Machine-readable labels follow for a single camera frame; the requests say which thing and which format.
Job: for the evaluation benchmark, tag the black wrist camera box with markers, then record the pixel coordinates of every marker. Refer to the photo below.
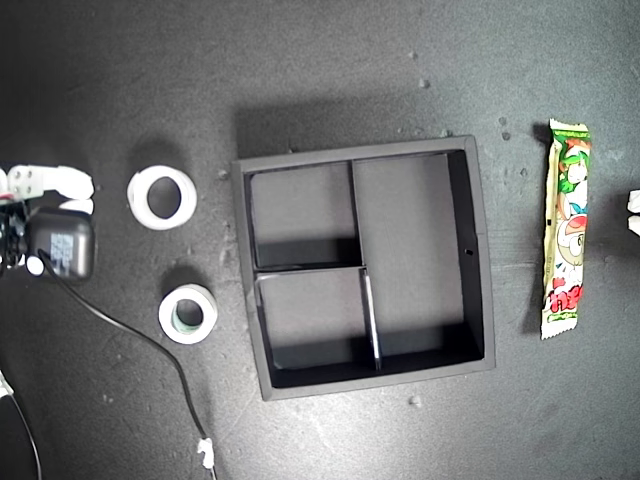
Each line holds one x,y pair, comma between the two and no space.
67,245

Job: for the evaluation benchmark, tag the small white tape roll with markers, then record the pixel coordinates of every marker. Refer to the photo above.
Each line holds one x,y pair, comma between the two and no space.
167,312

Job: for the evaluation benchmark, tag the large white tape roll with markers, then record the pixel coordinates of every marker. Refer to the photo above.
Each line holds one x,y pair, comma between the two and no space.
137,200

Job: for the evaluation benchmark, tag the green printed snack bar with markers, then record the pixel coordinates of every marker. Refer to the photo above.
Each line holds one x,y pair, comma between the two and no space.
567,225

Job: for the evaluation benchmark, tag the small white plastic piece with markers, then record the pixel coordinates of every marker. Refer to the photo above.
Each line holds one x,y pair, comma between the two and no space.
4,385

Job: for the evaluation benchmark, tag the black tray with wells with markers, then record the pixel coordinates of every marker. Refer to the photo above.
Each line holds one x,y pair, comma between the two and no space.
410,215

